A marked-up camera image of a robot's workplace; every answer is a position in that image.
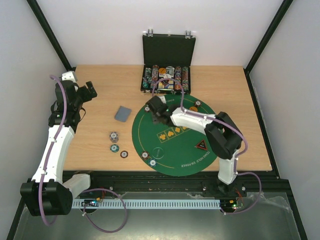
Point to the orange big blind button on mat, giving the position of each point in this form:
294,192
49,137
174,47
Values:
193,108

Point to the triangular all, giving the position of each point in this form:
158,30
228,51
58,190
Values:
202,145
164,83

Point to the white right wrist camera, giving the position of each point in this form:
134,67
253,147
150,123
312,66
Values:
163,99

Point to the teal poker chip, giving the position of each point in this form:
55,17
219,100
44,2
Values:
114,148

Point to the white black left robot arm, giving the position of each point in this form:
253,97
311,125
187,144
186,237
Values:
46,193

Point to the orange big blind button in case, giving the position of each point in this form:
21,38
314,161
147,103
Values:
162,70

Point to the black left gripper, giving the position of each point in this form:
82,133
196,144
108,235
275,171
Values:
87,96

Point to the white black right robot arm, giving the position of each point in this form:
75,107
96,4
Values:
224,137

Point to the black aluminium frame post right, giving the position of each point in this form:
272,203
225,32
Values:
279,15

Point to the grey chip stack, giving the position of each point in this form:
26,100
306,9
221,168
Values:
114,138

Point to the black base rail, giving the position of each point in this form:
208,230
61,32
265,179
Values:
205,183

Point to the black aluminium frame post left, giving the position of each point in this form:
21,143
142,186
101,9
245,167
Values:
42,20

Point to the chip row in case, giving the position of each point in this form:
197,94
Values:
146,80
185,78
154,76
178,78

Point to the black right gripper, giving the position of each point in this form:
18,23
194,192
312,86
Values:
155,107

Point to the blue patterned card deck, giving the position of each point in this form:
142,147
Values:
122,114

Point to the black aluminium frame post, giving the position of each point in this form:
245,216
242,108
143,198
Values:
279,15
42,20

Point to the white dealer button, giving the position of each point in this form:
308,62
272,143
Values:
168,76

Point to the leftmost chip row in case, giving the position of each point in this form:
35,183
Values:
146,80

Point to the black poker chip case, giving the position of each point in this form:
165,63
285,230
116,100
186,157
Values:
167,51

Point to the triangular all in button in case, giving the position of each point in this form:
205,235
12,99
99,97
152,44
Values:
164,83

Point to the white slotted cable duct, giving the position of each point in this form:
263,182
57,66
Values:
146,204

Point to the round green poker mat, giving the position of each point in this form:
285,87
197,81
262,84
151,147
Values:
172,147

